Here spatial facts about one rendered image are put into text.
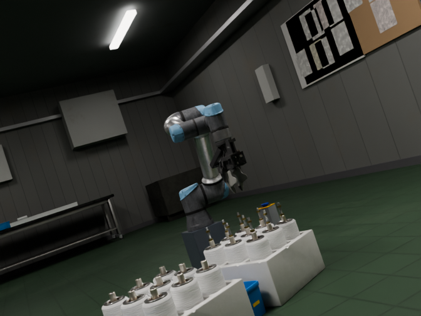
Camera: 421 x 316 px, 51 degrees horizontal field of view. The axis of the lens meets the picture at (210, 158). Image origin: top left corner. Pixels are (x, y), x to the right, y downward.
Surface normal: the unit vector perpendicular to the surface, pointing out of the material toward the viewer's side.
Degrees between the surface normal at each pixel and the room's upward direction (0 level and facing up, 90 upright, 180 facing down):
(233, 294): 90
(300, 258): 90
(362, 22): 90
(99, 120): 90
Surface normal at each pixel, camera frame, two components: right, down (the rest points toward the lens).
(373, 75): -0.86, 0.28
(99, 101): 0.40, -0.16
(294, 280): 0.72, -0.26
